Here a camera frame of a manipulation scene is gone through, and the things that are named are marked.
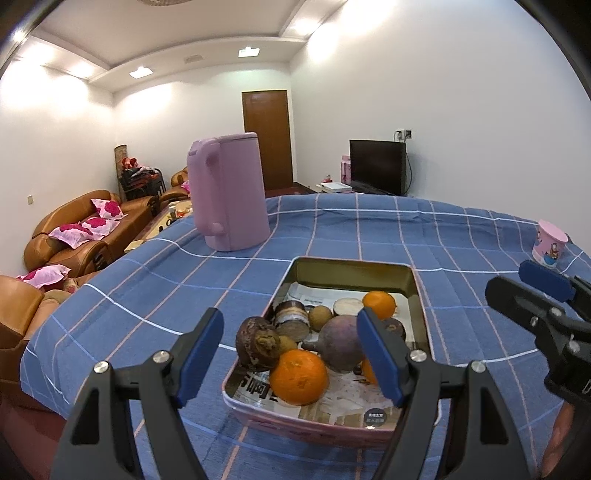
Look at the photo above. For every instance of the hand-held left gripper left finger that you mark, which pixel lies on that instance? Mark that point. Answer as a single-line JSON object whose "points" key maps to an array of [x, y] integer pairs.
{"points": [[201, 357]]}

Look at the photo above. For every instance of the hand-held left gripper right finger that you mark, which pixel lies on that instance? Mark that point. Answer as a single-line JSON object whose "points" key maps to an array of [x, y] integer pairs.
{"points": [[381, 357]]}

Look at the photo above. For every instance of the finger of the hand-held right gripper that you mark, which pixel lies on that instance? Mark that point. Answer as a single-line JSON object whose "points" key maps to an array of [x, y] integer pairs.
{"points": [[512, 300], [545, 279]]}

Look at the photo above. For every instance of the small orange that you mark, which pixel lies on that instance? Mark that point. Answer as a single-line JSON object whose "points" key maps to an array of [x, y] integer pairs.
{"points": [[369, 371]]}

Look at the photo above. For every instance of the purple beetroot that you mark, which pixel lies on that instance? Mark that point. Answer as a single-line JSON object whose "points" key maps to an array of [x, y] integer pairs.
{"points": [[341, 341]]}

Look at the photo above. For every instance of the smooth orange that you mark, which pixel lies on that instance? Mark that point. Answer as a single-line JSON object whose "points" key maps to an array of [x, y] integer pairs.
{"points": [[379, 304]]}

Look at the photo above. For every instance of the dark fruit with brown top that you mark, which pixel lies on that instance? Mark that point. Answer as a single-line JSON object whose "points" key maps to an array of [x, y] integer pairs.
{"points": [[256, 341]]}

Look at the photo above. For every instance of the small cream-topped jar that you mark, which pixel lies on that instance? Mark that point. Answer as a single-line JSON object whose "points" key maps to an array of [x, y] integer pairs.
{"points": [[291, 318], [347, 305]]}

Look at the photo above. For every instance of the small yellow-brown round fruit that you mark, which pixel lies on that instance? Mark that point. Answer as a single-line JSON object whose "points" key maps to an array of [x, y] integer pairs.
{"points": [[320, 317], [288, 345]]}

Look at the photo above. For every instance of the large rough orange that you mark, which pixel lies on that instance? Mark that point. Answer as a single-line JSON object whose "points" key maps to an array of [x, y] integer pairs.
{"points": [[300, 376]]}

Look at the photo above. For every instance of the pink metal tin box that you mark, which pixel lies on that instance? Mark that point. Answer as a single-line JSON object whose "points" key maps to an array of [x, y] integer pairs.
{"points": [[351, 272]]}

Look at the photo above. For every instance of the person's right hand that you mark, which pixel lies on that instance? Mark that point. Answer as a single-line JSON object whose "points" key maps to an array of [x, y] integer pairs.
{"points": [[561, 429]]}

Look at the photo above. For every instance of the pink cartoon mug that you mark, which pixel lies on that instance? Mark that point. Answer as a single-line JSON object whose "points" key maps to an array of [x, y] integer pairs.
{"points": [[549, 244]]}

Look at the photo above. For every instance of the printed paper leaflet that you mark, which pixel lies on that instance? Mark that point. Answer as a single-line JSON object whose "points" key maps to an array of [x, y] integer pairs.
{"points": [[341, 397]]}

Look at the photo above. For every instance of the blue checkered tablecloth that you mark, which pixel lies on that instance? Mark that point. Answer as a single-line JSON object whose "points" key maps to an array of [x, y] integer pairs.
{"points": [[184, 286]]}

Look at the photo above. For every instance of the wooden coffee table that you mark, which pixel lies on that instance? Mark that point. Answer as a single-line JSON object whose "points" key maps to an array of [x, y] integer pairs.
{"points": [[159, 226]]}

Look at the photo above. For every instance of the pink electric kettle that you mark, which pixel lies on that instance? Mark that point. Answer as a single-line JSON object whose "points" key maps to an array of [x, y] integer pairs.
{"points": [[231, 194]]}

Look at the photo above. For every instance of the white flat box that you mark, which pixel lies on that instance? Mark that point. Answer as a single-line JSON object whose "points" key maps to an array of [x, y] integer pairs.
{"points": [[337, 186]]}

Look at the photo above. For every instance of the brown leather armchair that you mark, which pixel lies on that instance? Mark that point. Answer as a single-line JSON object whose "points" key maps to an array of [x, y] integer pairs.
{"points": [[178, 182]]}

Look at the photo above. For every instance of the television stand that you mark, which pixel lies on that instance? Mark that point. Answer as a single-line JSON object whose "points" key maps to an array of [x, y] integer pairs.
{"points": [[323, 190]]}

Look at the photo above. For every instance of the dark cart with clothes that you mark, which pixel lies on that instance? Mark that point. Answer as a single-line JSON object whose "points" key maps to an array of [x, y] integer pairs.
{"points": [[141, 182]]}

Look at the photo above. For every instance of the black television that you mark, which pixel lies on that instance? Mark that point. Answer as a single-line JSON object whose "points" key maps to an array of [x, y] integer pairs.
{"points": [[376, 166]]}

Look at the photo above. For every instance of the long brown leather sofa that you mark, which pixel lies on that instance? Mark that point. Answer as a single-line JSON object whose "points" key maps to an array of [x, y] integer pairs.
{"points": [[69, 207]]}

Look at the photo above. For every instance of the brown wooden door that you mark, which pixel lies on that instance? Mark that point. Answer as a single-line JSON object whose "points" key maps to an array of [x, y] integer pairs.
{"points": [[268, 138]]}

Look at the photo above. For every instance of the square ceiling light panel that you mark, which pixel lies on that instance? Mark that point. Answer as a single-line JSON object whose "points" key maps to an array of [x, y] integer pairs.
{"points": [[248, 51], [141, 72]]}

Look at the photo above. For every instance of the ceiling air vent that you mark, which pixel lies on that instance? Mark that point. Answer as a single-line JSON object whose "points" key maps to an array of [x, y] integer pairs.
{"points": [[193, 58]]}

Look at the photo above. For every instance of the wall power outlet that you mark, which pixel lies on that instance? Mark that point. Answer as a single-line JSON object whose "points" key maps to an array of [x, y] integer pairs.
{"points": [[403, 134]]}

